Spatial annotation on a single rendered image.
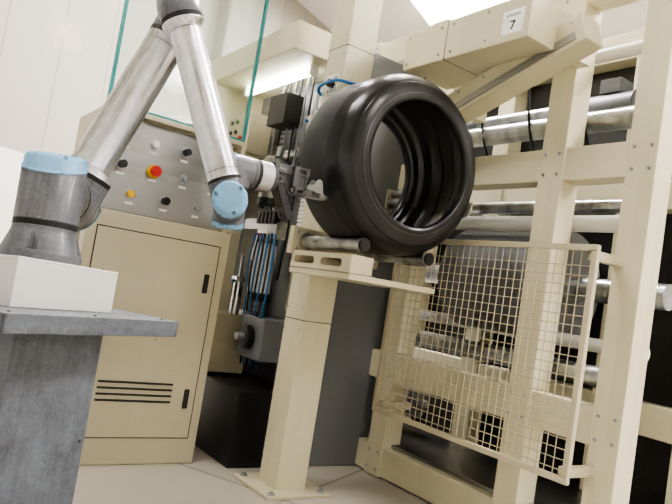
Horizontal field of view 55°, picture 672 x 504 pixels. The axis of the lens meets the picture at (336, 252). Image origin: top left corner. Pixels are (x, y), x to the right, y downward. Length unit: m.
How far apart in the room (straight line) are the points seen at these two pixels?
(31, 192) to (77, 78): 3.32
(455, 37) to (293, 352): 1.28
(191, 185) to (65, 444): 1.20
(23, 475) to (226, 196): 0.80
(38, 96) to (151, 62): 2.87
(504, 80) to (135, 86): 1.25
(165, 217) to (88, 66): 2.64
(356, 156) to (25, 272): 0.98
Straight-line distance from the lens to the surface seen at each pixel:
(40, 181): 1.70
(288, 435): 2.44
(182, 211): 2.58
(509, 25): 2.32
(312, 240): 2.25
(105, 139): 1.90
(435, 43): 2.57
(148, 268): 2.48
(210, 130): 1.75
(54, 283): 1.60
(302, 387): 2.42
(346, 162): 1.99
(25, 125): 4.71
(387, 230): 2.05
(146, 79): 1.94
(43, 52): 4.83
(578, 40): 2.30
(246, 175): 1.87
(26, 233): 1.68
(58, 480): 1.78
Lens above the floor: 0.74
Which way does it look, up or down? 3 degrees up
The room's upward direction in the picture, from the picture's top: 9 degrees clockwise
